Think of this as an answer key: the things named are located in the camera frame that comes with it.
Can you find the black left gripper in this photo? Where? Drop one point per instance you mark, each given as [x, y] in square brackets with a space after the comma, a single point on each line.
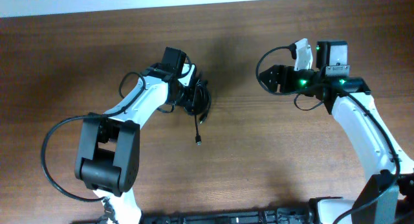
[191, 100]

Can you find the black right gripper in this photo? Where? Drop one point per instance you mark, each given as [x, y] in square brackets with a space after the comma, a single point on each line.
[284, 73]

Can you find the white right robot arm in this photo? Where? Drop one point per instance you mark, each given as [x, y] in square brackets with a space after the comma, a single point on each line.
[323, 73]

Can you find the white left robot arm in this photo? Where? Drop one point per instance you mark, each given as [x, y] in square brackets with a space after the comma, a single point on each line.
[108, 155]

